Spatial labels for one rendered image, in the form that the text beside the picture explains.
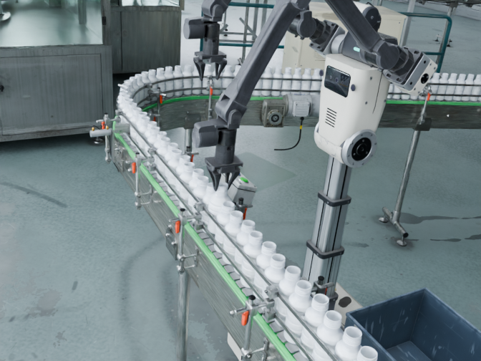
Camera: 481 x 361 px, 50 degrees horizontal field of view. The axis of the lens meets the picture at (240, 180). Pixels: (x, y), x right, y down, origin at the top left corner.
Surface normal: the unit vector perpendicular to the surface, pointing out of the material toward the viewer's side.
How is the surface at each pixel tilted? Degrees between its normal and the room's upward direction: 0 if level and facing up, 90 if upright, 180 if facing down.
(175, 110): 89
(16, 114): 90
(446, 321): 90
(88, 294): 0
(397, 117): 91
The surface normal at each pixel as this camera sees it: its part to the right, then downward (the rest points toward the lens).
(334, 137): -0.88, 0.15
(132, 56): 0.47, 0.43
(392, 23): 0.17, 0.46
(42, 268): 0.08, -0.89
